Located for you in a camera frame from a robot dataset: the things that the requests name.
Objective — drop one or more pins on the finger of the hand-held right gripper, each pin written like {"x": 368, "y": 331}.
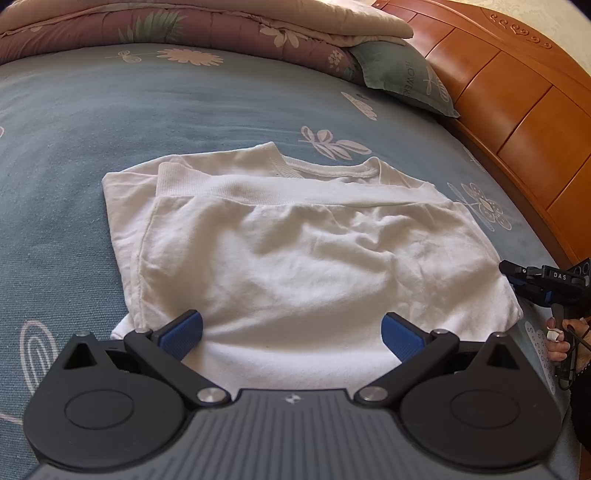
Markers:
{"x": 531, "y": 295}
{"x": 510, "y": 270}

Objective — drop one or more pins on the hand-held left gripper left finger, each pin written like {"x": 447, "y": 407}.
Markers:
{"x": 182, "y": 332}

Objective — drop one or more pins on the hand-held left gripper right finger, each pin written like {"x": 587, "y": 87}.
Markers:
{"x": 401, "y": 334}

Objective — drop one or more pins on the white printed sweatshirt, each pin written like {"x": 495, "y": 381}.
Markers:
{"x": 300, "y": 254}

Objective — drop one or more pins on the person's right hand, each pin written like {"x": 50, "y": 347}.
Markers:
{"x": 556, "y": 350}

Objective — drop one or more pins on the wooden headboard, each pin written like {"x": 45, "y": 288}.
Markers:
{"x": 508, "y": 92}

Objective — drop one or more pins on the grey-green flower pillow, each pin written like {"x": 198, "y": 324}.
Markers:
{"x": 401, "y": 74}

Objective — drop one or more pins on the folded pink floral quilt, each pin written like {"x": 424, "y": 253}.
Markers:
{"x": 184, "y": 27}

